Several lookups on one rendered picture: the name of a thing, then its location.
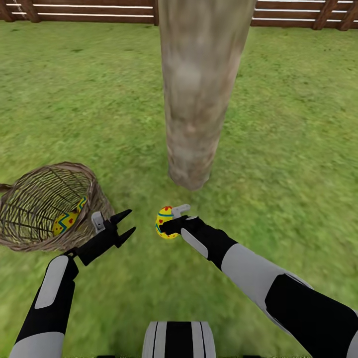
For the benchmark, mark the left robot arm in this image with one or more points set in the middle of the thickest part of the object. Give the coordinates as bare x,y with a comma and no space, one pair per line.
44,328

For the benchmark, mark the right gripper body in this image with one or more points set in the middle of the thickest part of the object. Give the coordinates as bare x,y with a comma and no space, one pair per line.
171,226

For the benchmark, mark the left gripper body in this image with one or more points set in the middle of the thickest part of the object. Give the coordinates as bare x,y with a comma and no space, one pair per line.
105,239

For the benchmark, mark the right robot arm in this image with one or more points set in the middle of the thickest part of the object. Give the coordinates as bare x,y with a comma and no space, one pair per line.
324,327

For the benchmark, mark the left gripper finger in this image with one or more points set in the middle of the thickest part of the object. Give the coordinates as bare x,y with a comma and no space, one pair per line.
126,235
115,219

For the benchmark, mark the wicker basket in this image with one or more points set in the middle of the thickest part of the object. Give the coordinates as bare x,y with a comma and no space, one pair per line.
57,189

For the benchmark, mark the easter egg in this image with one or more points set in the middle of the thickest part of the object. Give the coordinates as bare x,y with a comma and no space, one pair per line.
63,222
164,216
81,204

